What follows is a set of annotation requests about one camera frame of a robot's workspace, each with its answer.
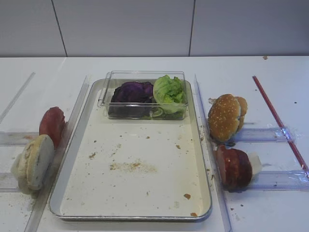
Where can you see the metal baking tray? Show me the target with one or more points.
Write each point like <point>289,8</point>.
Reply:
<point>132,169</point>

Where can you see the bun bottom slice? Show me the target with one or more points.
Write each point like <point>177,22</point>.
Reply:
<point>39,159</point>

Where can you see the red straw rod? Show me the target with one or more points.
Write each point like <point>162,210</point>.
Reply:
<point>291,143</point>

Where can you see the clear channel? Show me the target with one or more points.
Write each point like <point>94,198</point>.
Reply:
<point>280,180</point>
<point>8,183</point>
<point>263,135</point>
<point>16,138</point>

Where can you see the left lower clear channel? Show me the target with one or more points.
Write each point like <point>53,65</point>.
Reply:
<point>8,183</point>

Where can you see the red meat patty stack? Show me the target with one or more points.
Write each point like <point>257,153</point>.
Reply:
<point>234,166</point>

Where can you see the clear plastic container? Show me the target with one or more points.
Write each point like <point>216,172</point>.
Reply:
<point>115,79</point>

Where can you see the long clear rail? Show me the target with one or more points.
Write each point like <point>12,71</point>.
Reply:
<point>51,173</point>
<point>214,169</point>

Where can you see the right lower clear channel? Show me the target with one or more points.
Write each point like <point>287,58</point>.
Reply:
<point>280,180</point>

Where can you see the red tomato slices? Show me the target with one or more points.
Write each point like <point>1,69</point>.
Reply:
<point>53,124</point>

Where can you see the left long clear rail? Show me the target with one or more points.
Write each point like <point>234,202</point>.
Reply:
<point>51,173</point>

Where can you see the green lettuce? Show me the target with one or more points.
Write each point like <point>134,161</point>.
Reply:
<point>170,94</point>

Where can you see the purple lettuce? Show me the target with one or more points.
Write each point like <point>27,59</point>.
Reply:
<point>131,92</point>

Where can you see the sesame bun top front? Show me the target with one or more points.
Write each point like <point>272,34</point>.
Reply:
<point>223,117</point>

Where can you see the bun top behind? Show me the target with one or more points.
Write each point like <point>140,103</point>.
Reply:
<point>243,111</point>

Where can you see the white cheese slice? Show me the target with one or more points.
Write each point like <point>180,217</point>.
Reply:
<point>255,163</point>

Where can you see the right upper clear channel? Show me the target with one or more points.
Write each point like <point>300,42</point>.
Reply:
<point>263,135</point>

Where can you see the left upper clear channel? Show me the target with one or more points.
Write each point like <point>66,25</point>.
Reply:
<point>16,138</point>

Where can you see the right long clear rail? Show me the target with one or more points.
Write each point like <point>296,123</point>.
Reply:
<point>214,169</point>

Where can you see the far left clear rod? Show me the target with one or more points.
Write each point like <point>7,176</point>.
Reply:
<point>15,98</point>

